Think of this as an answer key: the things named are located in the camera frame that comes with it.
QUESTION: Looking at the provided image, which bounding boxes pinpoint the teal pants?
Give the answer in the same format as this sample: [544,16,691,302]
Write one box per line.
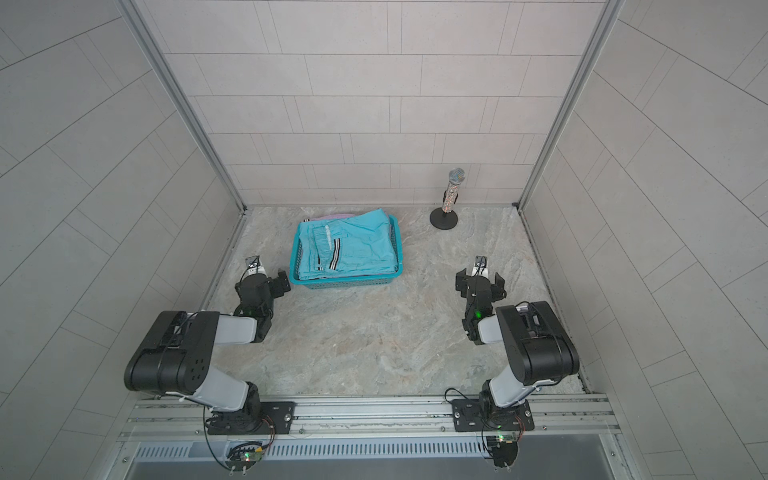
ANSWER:
[295,209,399,282]

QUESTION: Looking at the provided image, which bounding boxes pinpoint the purple pants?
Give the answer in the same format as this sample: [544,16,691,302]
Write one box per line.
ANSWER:
[311,213,357,221]

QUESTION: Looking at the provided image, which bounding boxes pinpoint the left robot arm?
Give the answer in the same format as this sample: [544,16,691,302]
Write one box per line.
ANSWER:
[123,266,295,435]

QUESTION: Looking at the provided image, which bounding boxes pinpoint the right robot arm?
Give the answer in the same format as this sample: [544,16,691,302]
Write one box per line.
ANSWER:
[455,266,580,426]

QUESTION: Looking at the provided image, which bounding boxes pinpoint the teal plastic basket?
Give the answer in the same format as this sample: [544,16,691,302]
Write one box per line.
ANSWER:
[289,209,404,289]

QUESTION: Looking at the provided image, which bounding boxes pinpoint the glitter microphone on stand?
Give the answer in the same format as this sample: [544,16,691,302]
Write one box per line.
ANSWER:
[430,168,466,230]

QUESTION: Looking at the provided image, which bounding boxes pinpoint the right circuit board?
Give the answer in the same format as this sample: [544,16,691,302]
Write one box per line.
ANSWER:
[484,435,519,469]

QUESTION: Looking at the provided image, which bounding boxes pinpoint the circuit board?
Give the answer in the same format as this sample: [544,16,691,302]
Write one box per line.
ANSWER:
[484,435,519,469]
[224,441,265,476]

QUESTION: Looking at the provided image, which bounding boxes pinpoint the ventilation grille strip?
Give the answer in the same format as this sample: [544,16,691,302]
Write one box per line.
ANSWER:
[134,437,488,462]

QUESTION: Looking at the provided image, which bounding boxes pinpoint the left circuit board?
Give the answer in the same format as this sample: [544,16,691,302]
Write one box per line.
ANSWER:
[224,441,265,476]

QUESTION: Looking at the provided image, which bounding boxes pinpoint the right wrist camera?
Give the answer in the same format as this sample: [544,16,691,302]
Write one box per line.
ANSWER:
[471,255,488,278]

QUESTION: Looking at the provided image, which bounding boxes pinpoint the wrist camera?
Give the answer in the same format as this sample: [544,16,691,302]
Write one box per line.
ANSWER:
[242,255,266,279]
[471,255,488,278]

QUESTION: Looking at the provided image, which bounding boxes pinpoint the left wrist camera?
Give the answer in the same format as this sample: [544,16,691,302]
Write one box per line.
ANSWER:
[242,255,266,279]

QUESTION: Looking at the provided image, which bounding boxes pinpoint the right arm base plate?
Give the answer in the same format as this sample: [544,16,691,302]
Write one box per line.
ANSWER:
[449,398,535,433]

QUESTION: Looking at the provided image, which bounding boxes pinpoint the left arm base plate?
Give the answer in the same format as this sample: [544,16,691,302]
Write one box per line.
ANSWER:
[204,401,297,436]

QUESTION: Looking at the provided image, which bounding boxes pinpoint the aluminium mounting rail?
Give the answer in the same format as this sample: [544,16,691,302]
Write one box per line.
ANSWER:
[119,394,620,443]

